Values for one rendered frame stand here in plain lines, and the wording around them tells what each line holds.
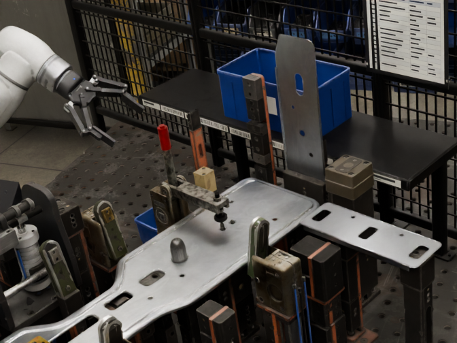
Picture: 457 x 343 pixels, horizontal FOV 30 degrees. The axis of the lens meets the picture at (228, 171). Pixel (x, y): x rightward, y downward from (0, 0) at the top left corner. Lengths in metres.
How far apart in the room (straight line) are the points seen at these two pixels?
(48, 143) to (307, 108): 2.96
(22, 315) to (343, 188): 0.72
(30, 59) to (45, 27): 1.94
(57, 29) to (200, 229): 2.51
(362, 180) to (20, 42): 0.99
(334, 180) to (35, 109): 2.87
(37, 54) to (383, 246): 1.08
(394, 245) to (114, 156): 1.36
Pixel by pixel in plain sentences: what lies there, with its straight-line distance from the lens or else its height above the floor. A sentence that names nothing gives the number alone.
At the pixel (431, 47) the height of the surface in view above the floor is 1.24.
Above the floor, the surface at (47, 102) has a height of 0.28.
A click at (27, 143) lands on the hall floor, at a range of 4.75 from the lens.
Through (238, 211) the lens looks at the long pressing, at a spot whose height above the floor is 1.00.
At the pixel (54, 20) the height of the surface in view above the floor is 0.73.
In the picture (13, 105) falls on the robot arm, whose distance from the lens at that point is 2.34.
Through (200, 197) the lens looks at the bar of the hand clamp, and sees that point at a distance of 1.79.
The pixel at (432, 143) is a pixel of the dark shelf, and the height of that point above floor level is 1.03.
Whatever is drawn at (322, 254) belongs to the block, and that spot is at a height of 0.98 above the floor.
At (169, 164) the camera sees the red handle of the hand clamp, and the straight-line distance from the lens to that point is 1.84.
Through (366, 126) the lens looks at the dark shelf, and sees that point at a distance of 2.09.
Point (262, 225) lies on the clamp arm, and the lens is 1.61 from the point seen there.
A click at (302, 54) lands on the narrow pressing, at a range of 1.82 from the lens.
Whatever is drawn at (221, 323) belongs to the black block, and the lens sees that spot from 1.58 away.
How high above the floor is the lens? 1.99
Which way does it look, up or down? 29 degrees down
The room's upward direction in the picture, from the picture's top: 9 degrees counter-clockwise
